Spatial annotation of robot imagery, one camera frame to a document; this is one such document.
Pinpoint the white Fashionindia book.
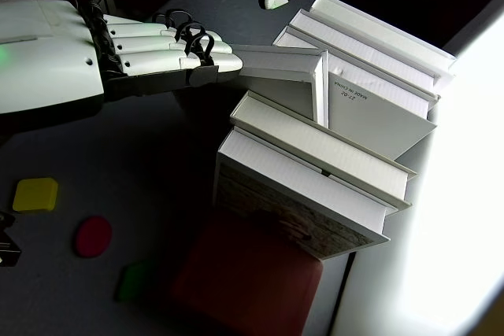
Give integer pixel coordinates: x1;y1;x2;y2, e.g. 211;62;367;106
234;43;330;129

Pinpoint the white Special Issue book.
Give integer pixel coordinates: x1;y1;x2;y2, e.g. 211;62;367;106
289;8;442;101

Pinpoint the red hardcover book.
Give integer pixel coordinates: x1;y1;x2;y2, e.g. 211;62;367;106
169;209;324;336

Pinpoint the yellow rounded square block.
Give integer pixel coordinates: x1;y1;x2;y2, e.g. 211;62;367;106
11;177;60;214

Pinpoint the grey table cloth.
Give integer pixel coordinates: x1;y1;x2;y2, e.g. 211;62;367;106
0;0;503;336

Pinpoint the magenta round block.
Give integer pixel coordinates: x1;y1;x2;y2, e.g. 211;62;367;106
74;216;113;259

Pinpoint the green block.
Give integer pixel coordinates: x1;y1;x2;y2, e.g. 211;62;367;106
114;259;162;302

